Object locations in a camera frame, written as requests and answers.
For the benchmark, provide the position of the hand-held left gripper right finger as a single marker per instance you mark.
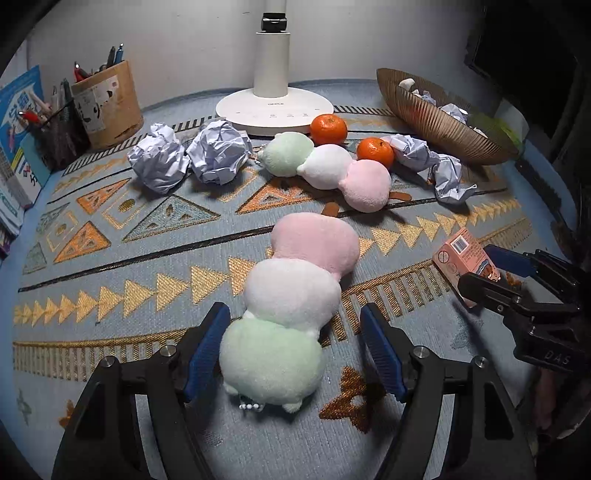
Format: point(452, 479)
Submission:
point(378, 350)

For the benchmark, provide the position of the green tissue pack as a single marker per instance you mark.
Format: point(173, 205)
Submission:
point(503, 127)

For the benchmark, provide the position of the teal card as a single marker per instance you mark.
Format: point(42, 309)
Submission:
point(34, 161)

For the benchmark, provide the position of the bunch of pens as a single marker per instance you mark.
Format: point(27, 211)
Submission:
point(113, 55)

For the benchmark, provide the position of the beige cylinder pen holder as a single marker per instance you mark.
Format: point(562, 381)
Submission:
point(108, 104)

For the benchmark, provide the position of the pink white green dango plush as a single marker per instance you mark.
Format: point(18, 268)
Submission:
point(323, 168)
point(295, 295)

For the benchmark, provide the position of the person's right hand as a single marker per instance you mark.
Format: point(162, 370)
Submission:
point(551, 397)

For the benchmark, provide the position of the black monitor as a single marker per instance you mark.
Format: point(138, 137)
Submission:
point(531, 55)

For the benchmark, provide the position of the pink playing card box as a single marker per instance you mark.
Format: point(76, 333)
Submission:
point(464, 258)

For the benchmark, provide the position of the woven brown basket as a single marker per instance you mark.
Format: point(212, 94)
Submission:
point(443, 134)

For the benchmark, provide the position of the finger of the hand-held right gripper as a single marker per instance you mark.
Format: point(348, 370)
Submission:
point(485, 288)
point(510, 263)

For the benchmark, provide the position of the black mesh pen holder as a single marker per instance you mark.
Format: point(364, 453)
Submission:
point(60, 136)

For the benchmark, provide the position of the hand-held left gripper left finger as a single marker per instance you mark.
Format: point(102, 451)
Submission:
point(207, 350)

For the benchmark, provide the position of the blue workbook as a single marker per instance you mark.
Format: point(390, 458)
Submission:
point(18, 106)

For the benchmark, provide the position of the patterned blue table mat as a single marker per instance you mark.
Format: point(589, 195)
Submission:
point(161, 258)

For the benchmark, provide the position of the orange mandarin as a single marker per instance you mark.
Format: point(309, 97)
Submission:
point(376, 152)
point(328, 129)

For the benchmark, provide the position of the white desk lamp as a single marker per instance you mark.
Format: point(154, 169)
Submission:
point(274, 113)

